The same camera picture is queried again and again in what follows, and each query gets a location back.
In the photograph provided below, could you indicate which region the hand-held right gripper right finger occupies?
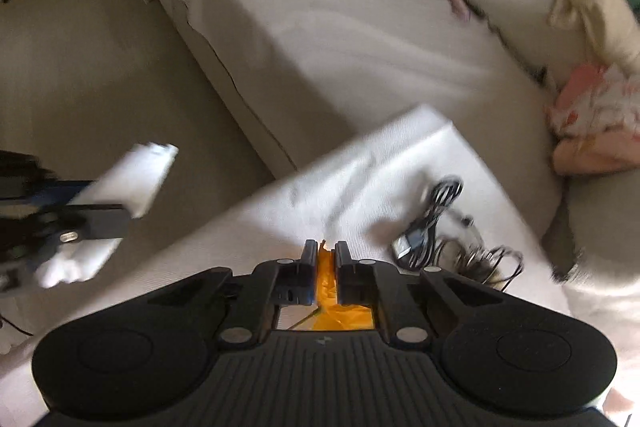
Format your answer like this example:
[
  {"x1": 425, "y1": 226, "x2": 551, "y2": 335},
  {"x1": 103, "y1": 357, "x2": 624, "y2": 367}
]
[{"x1": 334, "y1": 240, "x2": 501, "y2": 349}]

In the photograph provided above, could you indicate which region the beige sofa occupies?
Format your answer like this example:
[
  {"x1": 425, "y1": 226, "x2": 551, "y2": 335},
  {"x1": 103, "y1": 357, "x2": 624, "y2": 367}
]
[{"x1": 117, "y1": 0, "x2": 640, "y2": 358}]

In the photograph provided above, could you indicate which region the white plush pillow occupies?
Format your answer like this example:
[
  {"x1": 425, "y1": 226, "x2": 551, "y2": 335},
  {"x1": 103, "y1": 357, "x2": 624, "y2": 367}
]
[{"x1": 550, "y1": 242, "x2": 640, "y2": 423}]

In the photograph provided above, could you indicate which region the pink floral cloth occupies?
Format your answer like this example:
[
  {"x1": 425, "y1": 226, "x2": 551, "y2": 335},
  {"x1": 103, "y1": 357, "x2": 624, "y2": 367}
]
[{"x1": 544, "y1": 63, "x2": 640, "y2": 142}]

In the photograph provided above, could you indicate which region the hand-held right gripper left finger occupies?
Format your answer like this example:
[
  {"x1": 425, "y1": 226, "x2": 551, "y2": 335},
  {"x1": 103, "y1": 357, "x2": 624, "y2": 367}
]
[{"x1": 160, "y1": 240, "x2": 321, "y2": 349}]

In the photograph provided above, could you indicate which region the orange cloth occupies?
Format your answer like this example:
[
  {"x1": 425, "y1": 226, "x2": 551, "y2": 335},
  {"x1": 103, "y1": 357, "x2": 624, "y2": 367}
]
[{"x1": 315, "y1": 239, "x2": 377, "y2": 331}]

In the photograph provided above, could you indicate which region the black cable bundle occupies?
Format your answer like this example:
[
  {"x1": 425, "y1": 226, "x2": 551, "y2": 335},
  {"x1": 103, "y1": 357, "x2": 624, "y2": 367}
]
[{"x1": 392, "y1": 176, "x2": 525, "y2": 293}]

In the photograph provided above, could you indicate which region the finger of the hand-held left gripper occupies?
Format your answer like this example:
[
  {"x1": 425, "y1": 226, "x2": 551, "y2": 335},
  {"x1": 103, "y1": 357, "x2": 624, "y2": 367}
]
[
  {"x1": 0, "y1": 179, "x2": 96, "y2": 208},
  {"x1": 52, "y1": 204, "x2": 131, "y2": 244}
]

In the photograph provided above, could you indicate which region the white cloth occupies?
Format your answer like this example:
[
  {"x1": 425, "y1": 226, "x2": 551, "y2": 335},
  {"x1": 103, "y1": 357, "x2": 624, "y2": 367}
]
[{"x1": 35, "y1": 143, "x2": 180, "y2": 290}]

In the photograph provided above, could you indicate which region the peach cloth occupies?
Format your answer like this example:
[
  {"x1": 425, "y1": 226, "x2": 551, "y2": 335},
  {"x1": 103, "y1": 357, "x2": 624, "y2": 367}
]
[{"x1": 552, "y1": 134, "x2": 640, "y2": 178}]

